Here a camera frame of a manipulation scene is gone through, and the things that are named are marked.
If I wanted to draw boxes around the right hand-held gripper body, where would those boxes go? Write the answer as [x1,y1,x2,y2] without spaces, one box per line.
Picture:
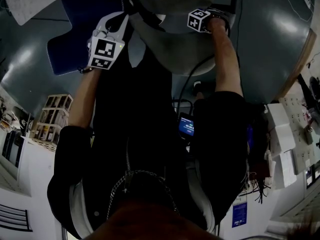
[187,8,212,33]

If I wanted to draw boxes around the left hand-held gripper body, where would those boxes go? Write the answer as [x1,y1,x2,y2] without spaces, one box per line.
[86,30,126,71]

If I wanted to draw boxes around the grey plastic chair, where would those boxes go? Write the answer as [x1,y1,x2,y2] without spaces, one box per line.
[128,0,238,77]

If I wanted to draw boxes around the person's left forearm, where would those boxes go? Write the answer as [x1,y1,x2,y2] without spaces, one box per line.
[67,67,102,129]

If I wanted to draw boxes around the person's right forearm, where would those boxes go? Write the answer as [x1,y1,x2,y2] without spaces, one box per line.
[208,17,245,97]

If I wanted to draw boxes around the blue padded chair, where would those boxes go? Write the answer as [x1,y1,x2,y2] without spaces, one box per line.
[47,0,126,77]

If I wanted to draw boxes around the white shoe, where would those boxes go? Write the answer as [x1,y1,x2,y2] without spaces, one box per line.
[153,13,168,25]
[192,80,204,95]

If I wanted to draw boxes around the black trousers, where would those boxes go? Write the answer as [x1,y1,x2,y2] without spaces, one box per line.
[93,26,176,140]

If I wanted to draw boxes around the wooden rack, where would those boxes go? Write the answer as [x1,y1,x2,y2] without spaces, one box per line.
[29,93,74,152]

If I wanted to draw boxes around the black phone with lit screen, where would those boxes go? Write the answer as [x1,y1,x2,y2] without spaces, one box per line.
[177,112,195,140]

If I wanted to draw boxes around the black zip jacket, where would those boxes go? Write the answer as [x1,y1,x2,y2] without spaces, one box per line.
[47,91,251,239]

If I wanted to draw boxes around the white cardboard box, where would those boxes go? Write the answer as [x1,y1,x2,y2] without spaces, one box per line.
[264,103,291,131]
[274,150,298,190]
[268,123,297,157]

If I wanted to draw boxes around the purple bag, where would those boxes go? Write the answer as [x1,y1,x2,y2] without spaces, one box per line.
[246,123,255,150]

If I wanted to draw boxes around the black glass appliance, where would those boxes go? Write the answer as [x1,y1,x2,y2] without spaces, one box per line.
[1,130,26,169]

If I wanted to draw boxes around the blue poster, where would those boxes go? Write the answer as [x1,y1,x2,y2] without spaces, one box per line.
[231,196,248,229]

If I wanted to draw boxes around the black hanging cable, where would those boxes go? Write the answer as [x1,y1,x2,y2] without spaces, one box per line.
[236,0,245,67]

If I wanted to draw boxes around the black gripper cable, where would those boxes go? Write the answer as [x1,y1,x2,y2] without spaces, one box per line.
[179,55,216,102]

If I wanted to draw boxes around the silver chain necklace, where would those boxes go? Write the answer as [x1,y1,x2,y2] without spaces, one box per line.
[106,169,181,220]

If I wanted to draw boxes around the white switch panel board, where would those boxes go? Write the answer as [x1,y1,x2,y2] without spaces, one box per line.
[278,96,318,175]

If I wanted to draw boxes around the black wall grille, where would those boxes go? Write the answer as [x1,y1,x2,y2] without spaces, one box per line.
[0,203,33,233]

